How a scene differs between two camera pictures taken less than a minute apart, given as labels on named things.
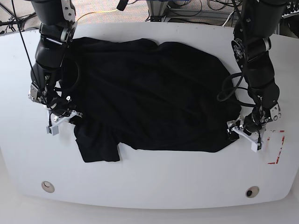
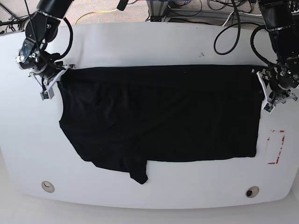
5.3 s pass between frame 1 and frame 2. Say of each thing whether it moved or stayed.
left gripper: moved
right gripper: moved
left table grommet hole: stayed
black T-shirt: moved
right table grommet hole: stayed
